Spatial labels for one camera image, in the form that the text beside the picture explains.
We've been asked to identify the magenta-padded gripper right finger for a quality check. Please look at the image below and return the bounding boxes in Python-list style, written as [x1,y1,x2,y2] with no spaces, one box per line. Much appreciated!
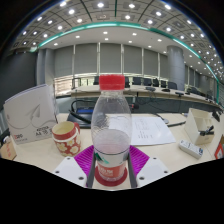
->
[127,144,173,189]

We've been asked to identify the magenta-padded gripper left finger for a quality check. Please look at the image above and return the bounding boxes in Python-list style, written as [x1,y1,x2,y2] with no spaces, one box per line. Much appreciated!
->
[53,144,98,189]

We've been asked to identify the clear red-capped water bottle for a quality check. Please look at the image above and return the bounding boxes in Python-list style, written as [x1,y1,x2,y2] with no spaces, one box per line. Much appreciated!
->
[90,74,133,183]

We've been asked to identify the red and white mug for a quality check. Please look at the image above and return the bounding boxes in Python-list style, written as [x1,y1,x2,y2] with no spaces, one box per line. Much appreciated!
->
[51,120,82,158]

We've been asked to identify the printed white paper sheet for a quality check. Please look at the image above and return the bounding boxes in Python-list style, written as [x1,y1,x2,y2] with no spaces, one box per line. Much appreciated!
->
[109,114,177,147]

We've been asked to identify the white remote control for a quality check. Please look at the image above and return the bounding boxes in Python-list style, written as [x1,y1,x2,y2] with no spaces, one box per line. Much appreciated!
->
[178,139,204,159]

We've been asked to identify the white desk organizer box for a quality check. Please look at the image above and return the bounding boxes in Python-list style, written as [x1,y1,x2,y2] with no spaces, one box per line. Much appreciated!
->
[183,107,215,146]

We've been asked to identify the black marker pen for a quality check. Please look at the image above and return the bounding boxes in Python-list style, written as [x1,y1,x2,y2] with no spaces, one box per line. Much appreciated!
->
[199,125,215,136]

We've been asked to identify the brown cardboard envelope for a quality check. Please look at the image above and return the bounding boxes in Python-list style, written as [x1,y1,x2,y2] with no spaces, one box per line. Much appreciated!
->
[0,139,18,161]

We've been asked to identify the white copy paper carton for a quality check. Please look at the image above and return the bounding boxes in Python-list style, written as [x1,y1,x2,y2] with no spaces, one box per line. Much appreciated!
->
[3,83,58,145]

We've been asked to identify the long curved conference desk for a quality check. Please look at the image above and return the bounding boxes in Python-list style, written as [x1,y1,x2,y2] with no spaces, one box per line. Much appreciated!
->
[68,84,223,114]

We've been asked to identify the row of black office chairs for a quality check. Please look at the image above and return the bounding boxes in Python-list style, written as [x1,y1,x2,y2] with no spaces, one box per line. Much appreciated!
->
[93,75,179,90]

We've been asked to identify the recessed ceiling lights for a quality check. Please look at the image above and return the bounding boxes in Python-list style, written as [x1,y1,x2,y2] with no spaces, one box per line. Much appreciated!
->
[11,0,224,79]

